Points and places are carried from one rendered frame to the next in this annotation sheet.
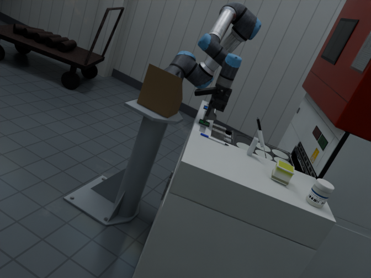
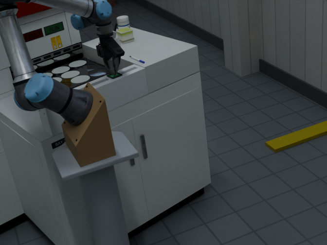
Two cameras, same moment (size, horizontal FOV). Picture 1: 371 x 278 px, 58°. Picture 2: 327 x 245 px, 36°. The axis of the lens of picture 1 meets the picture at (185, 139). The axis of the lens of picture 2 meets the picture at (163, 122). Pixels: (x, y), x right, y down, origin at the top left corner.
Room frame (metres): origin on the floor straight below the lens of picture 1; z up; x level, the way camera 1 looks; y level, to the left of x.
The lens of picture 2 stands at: (2.74, 1.93, 1.87)
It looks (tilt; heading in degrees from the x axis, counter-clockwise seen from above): 28 degrees down; 236
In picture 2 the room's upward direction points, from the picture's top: 8 degrees counter-clockwise
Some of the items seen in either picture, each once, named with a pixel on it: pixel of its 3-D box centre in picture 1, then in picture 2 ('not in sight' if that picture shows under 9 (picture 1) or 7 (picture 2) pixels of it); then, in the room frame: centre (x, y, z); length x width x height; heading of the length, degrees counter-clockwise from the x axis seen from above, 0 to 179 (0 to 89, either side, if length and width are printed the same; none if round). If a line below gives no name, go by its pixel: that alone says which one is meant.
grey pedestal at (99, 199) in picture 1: (127, 156); (114, 236); (1.98, 0.32, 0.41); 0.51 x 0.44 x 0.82; 75
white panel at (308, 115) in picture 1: (306, 138); (14, 56); (1.87, -0.64, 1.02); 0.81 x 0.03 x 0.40; 0
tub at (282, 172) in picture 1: (282, 172); (125, 35); (1.29, -0.43, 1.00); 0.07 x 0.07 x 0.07; 81
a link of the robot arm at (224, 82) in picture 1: (224, 81); (103, 28); (1.62, -0.07, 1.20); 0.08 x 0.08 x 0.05
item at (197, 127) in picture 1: (201, 127); (95, 98); (1.74, -0.06, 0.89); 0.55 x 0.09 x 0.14; 0
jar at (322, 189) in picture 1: (319, 193); (123, 25); (1.21, -0.57, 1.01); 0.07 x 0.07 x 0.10
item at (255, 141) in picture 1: (258, 143); (115, 41); (1.43, -0.31, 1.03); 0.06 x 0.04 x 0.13; 90
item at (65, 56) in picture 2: (299, 168); (50, 67); (1.70, -0.63, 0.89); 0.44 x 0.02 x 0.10; 0
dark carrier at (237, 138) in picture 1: (263, 155); (70, 74); (1.68, -0.42, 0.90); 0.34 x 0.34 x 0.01; 0
